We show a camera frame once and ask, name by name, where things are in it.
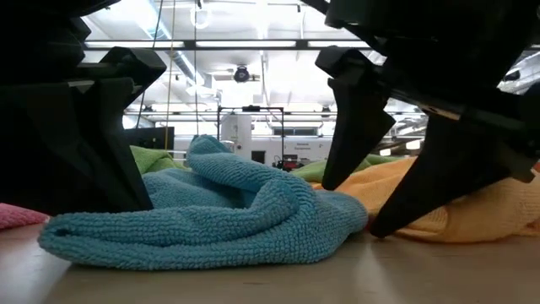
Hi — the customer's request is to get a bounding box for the black ceiling device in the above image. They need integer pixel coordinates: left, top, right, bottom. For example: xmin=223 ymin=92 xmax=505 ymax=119
xmin=233 ymin=65 xmax=251 ymax=84

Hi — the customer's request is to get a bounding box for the green microfiber towel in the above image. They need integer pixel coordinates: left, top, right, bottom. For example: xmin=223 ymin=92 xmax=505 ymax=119
xmin=290 ymin=154 xmax=404 ymax=184
xmin=130 ymin=145 xmax=189 ymax=175

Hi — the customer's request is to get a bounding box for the white pillar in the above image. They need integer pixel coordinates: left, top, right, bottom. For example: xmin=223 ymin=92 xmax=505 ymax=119
xmin=220 ymin=113 xmax=253 ymax=154

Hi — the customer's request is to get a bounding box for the blue microfiber towel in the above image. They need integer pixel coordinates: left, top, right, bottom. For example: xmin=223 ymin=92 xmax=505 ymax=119
xmin=37 ymin=134 xmax=369 ymax=271

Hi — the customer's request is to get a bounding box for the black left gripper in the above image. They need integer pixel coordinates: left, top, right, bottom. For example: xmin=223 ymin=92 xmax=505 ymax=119
xmin=0 ymin=0 xmax=168 ymax=216

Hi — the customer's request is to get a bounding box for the black monitor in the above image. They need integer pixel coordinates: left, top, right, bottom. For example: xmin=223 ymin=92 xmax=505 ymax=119
xmin=124 ymin=126 xmax=176 ymax=151

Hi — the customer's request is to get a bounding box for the black overhead crossbar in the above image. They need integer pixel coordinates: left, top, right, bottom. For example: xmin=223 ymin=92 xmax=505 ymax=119
xmin=82 ymin=39 xmax=372 ymax=52

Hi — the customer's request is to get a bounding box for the pink microfiber towel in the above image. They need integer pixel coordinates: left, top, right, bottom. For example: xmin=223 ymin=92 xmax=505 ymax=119
xmin=0 ymin=202 xmax=50 ymax=231

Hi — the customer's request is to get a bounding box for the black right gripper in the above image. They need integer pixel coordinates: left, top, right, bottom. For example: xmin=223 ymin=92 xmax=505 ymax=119
xmin=301 ymin=0 xmax=540 ymax=238

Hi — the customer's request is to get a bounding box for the orange microfiber towel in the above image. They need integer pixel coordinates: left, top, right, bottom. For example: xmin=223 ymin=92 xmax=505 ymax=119
xmin=314 ymin=156 xmax=540 ymax=245

